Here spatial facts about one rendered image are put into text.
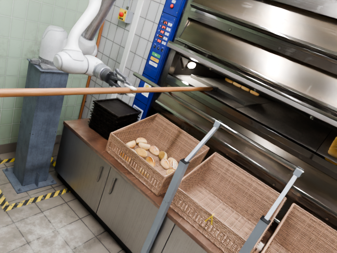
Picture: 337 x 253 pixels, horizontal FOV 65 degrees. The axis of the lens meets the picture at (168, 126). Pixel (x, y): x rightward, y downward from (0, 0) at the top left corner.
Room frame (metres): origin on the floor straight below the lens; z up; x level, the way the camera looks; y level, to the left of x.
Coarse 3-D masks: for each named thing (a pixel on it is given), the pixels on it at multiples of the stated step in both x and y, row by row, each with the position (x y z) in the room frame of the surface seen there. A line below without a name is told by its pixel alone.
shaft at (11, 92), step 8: (8, 88) 0.83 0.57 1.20; (16, 88) 0.85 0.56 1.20; (24, 88) 0.87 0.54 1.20; (32, 88) 0.89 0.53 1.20; (40, 88) 0.92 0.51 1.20; (48, 88) 0.95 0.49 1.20; (56, 88) 0.98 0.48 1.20; (64, 88) 1.00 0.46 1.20; (72, 88) 1.04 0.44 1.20; (80, 88) 1.07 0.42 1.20; (88, 88) 1.10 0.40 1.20; (96, 88) 1.14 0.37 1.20; (104, 88) 1.18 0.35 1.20; (112, 88) 1.22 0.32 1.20; (120, 88) 1.27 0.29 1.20; (128, 88) 1.31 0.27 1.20; (136, 88) 1.37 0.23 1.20; (144, 88) 1.42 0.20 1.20; (152, 88) 1.48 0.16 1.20; (160, 88) 1.54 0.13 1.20; (168, 88) 1.61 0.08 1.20; (176, 88) 1.68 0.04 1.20; (184, 88) 1.76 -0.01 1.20; (192, 88) 1.85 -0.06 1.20; (200, 88) 1.94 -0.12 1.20; (208, 88) 2.05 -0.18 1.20; (0, 96) 0.79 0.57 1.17; (8, 96) 0.81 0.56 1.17; (16, 96) 0.84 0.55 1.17; (24, 96) 0.86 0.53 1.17
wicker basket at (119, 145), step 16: (128, 128) 1.81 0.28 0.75; (144, 128) 1.97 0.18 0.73; (176, 128) 1.94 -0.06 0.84; (112, 144) 1.65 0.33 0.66; (160, 144) 1.93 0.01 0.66; (176, 144) 1.88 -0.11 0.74; (192, 144) 1.84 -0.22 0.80; (128, 160) 1.55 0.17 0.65; (144, 160) 1.49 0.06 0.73; (160, 160) 1.82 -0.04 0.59; (176, 160) 1.83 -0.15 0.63; (192, 160) 1.61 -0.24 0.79; (160, 176) 1.40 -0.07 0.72; (160, 192) 1.41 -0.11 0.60
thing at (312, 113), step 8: (176, 48) 1.94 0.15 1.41; (192, 56) 1.87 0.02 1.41; (208, 64) 1.80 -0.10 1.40; (224, 72) 1.73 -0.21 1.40; (240, 80) 1.67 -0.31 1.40; (248, 80) 1.65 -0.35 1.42; (256, 88) 1.61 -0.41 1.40; (264, 88) 1.60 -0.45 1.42; (272, 96) 1.56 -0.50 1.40; (280, 96) 1.54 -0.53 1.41; (288, 104) 1.54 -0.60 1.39; (296, 104) 1.49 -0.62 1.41; (304, 112) 1.52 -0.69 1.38; (312, 112) 1.45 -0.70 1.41; (320, 120) 1.51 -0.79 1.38; (328, 120) 1.40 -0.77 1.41; (336, 128) 1.45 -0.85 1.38
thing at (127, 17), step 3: (120, 9) 2.38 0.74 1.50; (123, 9) 2.36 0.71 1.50; (123, 12) 2.36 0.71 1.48; (126, 12) 2.34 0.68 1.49; (129, 12) 2.36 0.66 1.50; (132, 12) 2.39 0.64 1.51; (123, 15) 2.35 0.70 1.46; (126, 15) 2.34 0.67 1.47; (129, 15) 2.37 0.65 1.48; (117, 18) 2.38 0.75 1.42; (120, 18) 2.36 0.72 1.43; (123, 18) 2.35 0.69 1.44; (126, 18) 2.34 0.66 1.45; (129, 18) 2.37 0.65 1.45; (123, 21) 2.34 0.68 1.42; (126, 21) 2.35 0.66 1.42; (129, 21) 2.38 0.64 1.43
